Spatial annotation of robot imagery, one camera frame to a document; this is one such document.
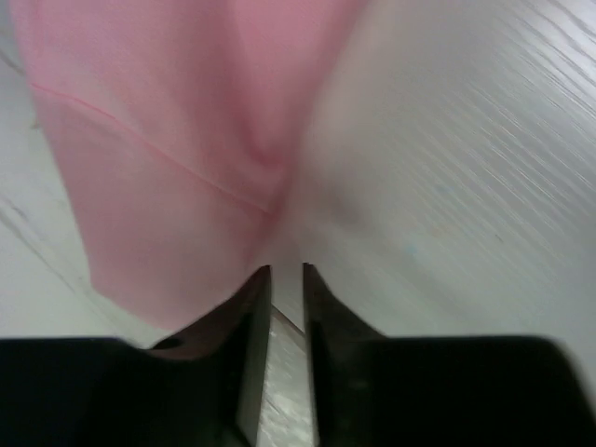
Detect pink t shirt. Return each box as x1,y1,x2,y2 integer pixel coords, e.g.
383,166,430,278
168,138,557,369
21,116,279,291
9,1,364,331

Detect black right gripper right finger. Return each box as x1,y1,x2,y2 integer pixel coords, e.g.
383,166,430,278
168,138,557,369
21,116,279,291
303,264,595,446

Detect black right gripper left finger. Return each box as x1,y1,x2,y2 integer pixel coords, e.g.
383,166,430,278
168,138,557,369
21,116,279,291
1,267,271,446

